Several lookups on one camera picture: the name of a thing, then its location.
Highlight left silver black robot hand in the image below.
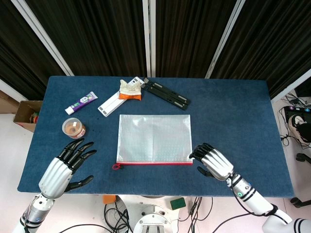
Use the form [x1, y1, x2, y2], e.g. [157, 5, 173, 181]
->
[38, 138, 98, 200]

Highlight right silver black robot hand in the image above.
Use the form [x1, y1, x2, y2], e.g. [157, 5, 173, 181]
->
[189, 142, 235, 182]

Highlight transparent mesh zipper pouch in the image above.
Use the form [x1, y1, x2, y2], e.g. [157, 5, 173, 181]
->
[112, 114, 194, 170]

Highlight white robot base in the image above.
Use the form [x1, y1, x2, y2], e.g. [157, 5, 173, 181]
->
[119, 195, 180, 233]

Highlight blue table mat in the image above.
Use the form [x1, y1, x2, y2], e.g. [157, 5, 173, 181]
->
[17, 75, 294, 199]

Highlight round clear jar orange contents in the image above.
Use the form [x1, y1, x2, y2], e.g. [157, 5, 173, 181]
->
[62, 117, 86, 139]

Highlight green block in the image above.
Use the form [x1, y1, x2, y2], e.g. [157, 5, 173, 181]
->
[170, 197, 187, 210]

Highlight brown cardboard box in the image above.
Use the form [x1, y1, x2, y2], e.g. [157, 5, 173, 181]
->
[13, 100, 43, 133]

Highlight purple white toothpaste tube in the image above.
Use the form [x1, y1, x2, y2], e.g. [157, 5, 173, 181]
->
[64, 91, 98, 115]

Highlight black folding stand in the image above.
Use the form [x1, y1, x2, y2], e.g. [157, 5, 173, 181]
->
[140, 77, 191, 111]

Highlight black chair base leg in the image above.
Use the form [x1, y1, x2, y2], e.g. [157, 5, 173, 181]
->
[290, 197, 311, 207]
[295, 152, 311, 162]

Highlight white black sneaker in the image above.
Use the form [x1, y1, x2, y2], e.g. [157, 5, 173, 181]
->
[288, 114, 307, 144]

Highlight white rectangular box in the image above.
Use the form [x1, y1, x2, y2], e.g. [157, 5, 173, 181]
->
[97, 76, 144, 117]

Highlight black power strip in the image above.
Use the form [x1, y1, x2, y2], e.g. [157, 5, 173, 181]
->
[284, 105, 311, 115]

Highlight orange beige snack packet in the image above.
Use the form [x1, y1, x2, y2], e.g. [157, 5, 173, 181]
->
[118, 79, 143, 100]

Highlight black curtain panel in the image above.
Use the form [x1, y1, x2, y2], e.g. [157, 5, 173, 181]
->
[0, 0, 66, 100]
[24, 0, 149, 78]
[155, 0, 237, 79]
[210, 0, 311, 99]

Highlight black hanging cable bundle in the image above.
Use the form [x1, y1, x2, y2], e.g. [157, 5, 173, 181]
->
[186, 196, 204, 222]

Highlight thick black cable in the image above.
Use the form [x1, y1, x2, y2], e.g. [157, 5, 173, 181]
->
[213, 213, 267, 233]

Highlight tangled black floor cables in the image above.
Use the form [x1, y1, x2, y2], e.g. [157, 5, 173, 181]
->
[276, 92, 311, 152]

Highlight black looped floor cable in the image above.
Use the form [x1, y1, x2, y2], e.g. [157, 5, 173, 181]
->
[58, 201, 134, 233]

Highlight white frame post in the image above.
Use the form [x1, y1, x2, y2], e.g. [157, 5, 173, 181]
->
[142, 0, 156, 78]
[205, 0, 246, 79]
[271, 69, 311, 104]
[11, 0, 74, 77]

